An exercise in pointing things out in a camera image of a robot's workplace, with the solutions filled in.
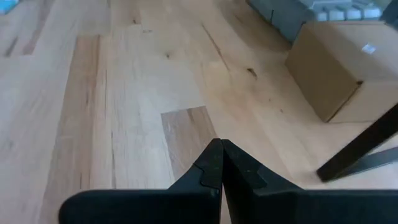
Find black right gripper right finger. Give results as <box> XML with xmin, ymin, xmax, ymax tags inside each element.
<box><xmin>222</xmin><ymin>139</ymin><xmax>398</xmax><ymax>224</ymax></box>

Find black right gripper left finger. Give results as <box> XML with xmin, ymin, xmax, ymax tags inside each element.
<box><xmin>58</xmin><ymin>138</ymin><xmax>224</xmax><ymax>224</ymax></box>

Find wooden shelf black metal legs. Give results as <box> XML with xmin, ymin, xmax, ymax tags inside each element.
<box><xmin>316</xmin><ymin>104</ymin><xmax>398</xmax><ymax>183</ymax></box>

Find small cardboard box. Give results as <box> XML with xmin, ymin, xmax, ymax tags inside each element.
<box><xmin>284</xmin><ymin>21</ymin><xmax>398</xmax><ymax>124</ymax></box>

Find blue-grey moulded tray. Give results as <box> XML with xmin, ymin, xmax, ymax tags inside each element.
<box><xmin>247</xmin><ymin>0</ymin><xmax>386</xmax><ymax>44</ymax></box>

